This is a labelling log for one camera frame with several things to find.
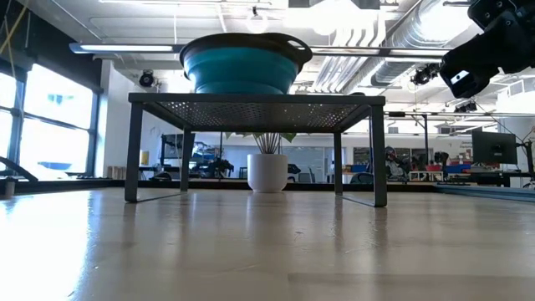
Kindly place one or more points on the yellow background container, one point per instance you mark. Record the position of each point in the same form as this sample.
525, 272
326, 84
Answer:
144, 158

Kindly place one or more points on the grey perforated metal shelf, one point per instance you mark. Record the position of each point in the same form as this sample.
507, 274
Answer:
257, 99

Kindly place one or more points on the green plant in white pot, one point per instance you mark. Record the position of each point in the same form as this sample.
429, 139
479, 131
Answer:
267, 173

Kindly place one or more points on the black ceiling spotlight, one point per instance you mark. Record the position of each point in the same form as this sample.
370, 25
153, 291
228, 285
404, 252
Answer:
424, 75
147, 79

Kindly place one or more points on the person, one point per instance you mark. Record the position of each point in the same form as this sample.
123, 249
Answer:
393, 165

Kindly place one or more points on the blue collapsible colander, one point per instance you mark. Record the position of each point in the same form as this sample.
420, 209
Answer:
242, 69

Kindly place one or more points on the black computer monitor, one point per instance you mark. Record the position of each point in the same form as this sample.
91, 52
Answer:
495, 146

